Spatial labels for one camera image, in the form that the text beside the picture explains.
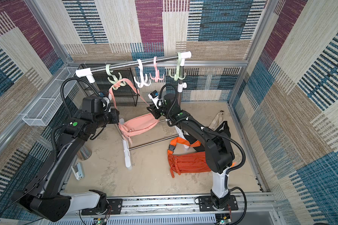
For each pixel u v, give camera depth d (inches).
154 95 28.1
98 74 22.4
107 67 21.6
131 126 36.0
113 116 24.9
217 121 42.1
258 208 28.7
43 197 14.8
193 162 32.0
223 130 39.3
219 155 19.4
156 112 29.5
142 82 25.6
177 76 27.3
